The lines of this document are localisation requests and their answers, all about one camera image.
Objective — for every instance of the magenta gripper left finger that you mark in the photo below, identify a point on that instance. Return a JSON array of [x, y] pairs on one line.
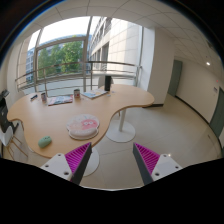
[[70, 166]]

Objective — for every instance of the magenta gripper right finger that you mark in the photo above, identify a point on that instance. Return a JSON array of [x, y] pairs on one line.
[[153, 166]]

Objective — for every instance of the green computer mouse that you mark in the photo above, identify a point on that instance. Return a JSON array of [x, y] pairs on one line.
[[44, 141]]

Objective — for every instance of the round pink mouse pad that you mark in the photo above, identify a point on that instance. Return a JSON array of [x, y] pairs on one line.
[[83, 126]]

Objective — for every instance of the wooden curved table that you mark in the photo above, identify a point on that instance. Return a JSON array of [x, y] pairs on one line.
[[41, 120]]

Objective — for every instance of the small red-white cup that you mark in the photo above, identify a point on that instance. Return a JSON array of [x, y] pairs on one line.
[[76, 93]]

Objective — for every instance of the white chair left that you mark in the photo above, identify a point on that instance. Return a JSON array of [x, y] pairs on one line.
[[7, 128]]

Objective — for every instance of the open book right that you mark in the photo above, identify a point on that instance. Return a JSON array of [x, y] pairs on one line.
[[92, 94]]

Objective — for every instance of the small pink box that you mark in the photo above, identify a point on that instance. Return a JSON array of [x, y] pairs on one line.
[[44, 97]]

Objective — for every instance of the black speaker box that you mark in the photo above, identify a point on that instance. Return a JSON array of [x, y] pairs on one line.
[[107, 83]]

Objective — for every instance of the metal balcony railing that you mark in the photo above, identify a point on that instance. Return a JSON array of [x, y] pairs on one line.
[[60, 79]]

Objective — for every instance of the grey door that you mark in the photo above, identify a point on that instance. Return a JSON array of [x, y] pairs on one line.
[[175, 77]]

